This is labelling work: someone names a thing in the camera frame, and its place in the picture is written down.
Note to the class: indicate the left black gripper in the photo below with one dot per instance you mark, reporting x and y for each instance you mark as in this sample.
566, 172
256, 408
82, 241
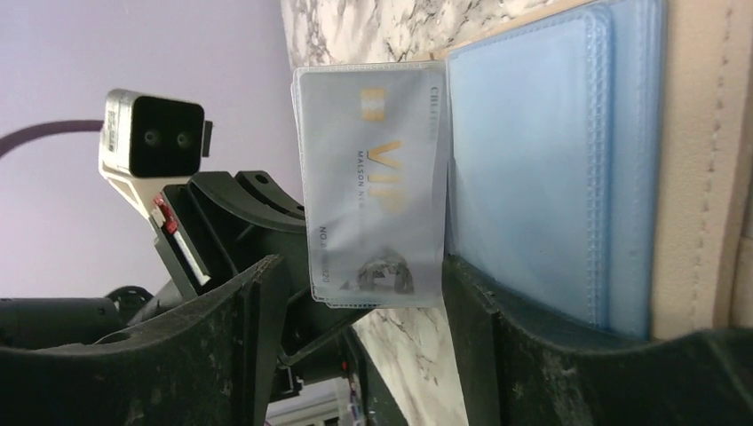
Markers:
215, 226

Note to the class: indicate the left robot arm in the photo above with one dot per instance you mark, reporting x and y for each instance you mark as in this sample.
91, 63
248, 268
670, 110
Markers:
34, 324

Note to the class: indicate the white VIP credit card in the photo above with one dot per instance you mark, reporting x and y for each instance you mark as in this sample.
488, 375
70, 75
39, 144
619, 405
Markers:
374, 145

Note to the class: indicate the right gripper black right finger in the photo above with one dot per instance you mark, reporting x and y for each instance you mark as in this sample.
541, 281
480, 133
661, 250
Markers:
522, 364

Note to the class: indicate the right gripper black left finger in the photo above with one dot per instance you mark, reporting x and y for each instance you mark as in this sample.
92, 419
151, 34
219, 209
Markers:
209, 361

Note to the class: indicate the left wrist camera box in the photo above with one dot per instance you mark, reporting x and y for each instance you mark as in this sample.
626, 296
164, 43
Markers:
149, 142

